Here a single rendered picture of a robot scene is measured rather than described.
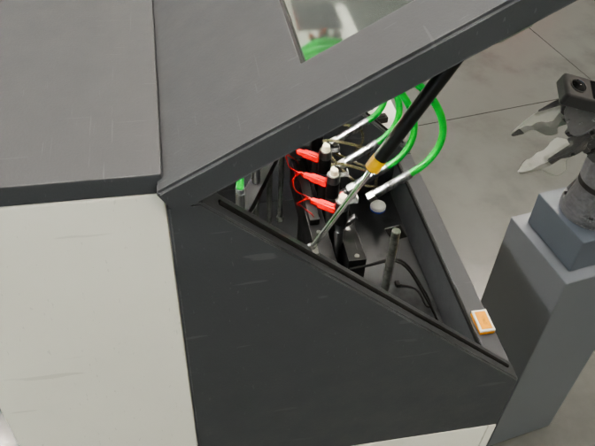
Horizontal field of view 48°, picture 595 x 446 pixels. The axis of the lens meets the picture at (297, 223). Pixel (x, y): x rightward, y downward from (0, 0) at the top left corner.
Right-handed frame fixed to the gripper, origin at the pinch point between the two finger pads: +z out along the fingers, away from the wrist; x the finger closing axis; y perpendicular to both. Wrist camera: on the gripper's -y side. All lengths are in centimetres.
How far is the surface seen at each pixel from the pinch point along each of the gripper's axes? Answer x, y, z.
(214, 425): -40, -15, 54
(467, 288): -7.9, 23.8, 26.1
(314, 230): 4.0, 0.9, 47.3
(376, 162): -21.1, -33.9, 3.1
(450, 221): 87, 129, 91
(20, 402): -42, -45, 62
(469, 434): -34, 34, 35
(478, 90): 188, 165, 88
